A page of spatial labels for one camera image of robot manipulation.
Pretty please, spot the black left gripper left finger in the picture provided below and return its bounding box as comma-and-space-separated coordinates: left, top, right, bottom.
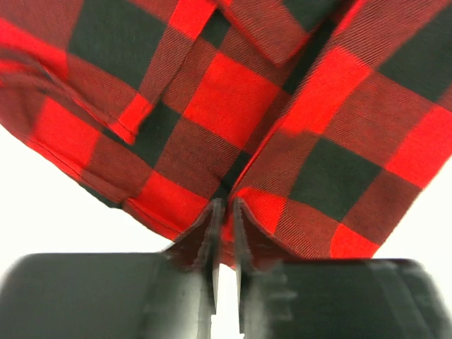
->
1, 199, 225, 339

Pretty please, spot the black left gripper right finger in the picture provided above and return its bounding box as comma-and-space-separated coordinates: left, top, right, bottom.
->
233, 199, 451, 339

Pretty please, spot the red black plaid shirt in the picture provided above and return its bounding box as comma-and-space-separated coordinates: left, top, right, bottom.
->
1, 1, 451, 258

